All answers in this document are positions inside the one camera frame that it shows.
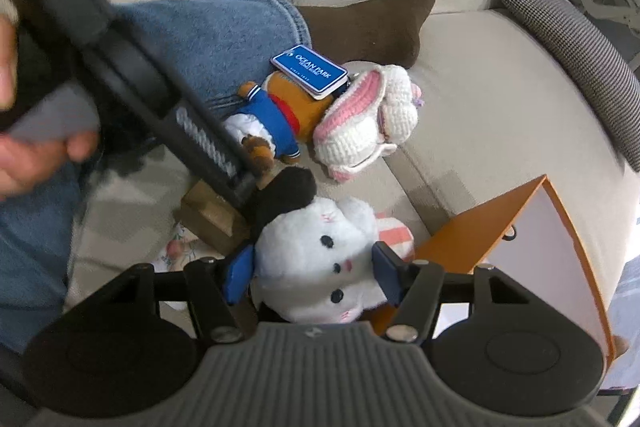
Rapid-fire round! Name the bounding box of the dark photo card box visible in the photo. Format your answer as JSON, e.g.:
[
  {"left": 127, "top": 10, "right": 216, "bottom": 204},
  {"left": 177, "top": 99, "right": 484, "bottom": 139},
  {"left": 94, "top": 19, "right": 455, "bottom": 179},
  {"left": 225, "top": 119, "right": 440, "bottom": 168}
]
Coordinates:
[{"left": 178, "top": 181, "right": 250, "bottom": 256}]

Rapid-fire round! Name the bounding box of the white plush with striped hat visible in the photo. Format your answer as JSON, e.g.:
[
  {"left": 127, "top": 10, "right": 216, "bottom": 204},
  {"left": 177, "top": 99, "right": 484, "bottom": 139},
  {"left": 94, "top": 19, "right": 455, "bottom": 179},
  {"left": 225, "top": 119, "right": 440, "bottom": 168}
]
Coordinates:
[{"left": 250, "top": 167, "right": 414, "bottom": 324}]

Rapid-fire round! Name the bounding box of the white pink crochet bunny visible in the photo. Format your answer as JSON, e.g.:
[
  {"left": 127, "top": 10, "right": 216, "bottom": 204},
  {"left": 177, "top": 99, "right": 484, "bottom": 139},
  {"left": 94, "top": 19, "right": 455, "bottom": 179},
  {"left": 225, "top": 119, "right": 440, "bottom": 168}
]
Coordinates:
[{"left": 312, "top": 65, "right": 423, "bottom": 183}]

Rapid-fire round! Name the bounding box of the orange bear plush blue uniform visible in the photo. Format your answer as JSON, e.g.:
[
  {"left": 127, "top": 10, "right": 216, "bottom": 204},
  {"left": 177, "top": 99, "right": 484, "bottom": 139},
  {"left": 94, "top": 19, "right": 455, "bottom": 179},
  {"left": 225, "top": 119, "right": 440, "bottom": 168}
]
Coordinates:
[{"left": 224, "top": 72, "right": 334, "bottom": 174}]

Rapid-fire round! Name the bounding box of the person's left hand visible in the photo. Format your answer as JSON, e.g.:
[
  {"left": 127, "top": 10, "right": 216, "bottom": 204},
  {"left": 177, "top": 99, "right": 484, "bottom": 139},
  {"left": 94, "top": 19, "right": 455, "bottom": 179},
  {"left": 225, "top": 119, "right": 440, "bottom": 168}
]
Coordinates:
[{"left": 0, "top": 15, "right": 100, "bottom": 200}]

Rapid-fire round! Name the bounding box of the person's left jeans leg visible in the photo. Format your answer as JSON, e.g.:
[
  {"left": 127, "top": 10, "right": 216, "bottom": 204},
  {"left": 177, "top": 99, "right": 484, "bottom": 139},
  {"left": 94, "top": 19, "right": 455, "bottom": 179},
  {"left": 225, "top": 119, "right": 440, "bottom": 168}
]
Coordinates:
[{"left": 0, "top": 0, "right": 314, "bottom": 356}]

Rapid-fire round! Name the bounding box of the orange storage box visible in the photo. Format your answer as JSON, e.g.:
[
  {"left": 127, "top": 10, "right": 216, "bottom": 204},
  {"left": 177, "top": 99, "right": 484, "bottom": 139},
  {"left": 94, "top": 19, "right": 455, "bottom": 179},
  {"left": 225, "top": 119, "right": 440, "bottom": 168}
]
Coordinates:
[{"left": 369, "top": 173, "right": 618, "bottom": 371}]

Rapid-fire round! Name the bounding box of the beige sofa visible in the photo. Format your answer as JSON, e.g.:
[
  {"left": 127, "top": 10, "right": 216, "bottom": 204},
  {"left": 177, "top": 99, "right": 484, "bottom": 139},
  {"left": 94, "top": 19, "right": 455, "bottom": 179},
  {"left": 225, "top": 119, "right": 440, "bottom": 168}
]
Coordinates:
[{"left": 64, "top": 0, "right": 640, "bottom": 313}]

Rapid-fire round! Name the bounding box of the blue Ocean Park tag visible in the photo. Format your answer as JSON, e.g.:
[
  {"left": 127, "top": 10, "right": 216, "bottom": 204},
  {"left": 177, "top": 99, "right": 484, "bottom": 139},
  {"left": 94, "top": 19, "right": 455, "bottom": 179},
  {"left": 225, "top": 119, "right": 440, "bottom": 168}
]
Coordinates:
[{"left": 270, "top": 44, "right": 348, "bottom": 100}]

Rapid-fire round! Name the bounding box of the person's left brown sock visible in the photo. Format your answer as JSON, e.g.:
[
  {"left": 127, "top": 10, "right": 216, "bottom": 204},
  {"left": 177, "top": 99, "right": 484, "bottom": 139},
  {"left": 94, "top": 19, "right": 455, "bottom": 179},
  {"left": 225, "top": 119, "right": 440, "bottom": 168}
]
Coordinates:
[{"left": 298, "top": 0, "right": 436, "bottom": 69}]

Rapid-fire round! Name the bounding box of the black white checkered cushion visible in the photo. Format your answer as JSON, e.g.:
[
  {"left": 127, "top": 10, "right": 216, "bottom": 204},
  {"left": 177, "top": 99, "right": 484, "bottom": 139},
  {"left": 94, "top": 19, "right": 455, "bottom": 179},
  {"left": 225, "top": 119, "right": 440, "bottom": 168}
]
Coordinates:
[{"left": 499, "top": 0, "right": 639, "bottom": 171}]

